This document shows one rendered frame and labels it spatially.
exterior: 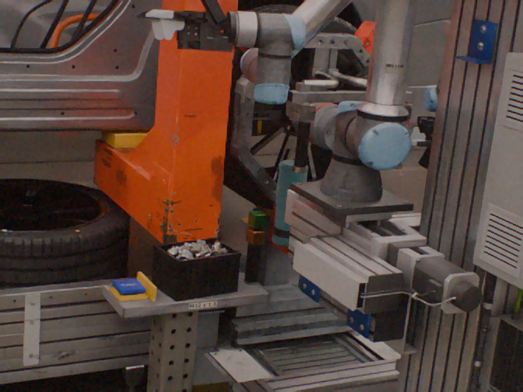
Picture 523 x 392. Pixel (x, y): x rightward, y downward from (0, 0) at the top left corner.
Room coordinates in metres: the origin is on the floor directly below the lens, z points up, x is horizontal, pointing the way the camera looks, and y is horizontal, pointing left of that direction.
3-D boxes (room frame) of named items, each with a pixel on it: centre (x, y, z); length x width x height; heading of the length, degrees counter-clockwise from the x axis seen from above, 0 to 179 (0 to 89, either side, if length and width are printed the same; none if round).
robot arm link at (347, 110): (2.32, -0.22, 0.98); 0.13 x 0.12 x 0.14; 15
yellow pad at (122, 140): (3.18, 0.47, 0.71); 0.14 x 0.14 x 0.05; 29
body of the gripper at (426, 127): (3.00, -0.52, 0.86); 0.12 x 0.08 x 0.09; 119
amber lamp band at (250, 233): (2.61, 0.01, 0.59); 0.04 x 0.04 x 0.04; 29
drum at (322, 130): (2.99, -0.17, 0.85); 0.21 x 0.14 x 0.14; 29
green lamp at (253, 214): (2.61, 0.01, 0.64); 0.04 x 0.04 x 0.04; 29
